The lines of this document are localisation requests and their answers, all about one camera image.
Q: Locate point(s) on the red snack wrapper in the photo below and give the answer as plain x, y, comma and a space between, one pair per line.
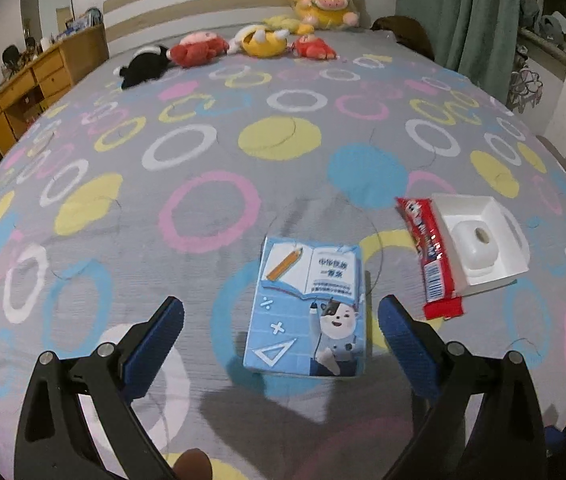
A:
430, 255

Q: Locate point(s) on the grey caps on windowsill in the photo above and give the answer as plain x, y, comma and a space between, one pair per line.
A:
548, 22

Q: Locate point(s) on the black and white plush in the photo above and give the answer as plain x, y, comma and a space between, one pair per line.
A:
145, 67

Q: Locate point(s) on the green leaf-print curtain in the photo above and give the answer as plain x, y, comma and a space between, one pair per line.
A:
453, 15

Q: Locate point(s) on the person's leg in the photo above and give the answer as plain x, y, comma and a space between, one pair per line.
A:
193, 465

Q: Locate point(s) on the blue cartoon-print carton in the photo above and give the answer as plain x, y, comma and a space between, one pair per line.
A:
308, 310

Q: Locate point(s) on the blue box on desk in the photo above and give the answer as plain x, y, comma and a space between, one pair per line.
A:
83, 19

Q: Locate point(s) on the small yellow plush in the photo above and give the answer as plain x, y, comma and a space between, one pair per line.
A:
283, 22

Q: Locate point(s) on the striped wooden headboard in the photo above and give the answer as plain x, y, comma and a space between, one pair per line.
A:
188, 2

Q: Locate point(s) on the wooden desk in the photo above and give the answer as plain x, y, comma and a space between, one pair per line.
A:
38, 85

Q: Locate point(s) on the yellow bee plush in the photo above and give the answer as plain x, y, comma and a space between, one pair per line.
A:
260, 42

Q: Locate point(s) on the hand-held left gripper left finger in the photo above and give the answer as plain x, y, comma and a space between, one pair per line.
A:
155, 350

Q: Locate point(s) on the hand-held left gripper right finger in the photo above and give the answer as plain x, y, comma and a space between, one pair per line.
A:
410, 355

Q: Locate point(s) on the pink-grey stool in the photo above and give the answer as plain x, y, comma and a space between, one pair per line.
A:
555, 152

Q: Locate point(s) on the circle-print bed sheet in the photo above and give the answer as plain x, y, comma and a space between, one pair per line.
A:
188, 170

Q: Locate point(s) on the red round plush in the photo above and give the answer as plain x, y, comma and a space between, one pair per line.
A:
195, 50

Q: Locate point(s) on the open white box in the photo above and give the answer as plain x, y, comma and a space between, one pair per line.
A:
478, 245

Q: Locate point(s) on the small red plush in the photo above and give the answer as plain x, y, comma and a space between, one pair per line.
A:
313, 47

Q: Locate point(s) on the flower ornament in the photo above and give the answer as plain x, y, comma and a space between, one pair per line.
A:
525, 87

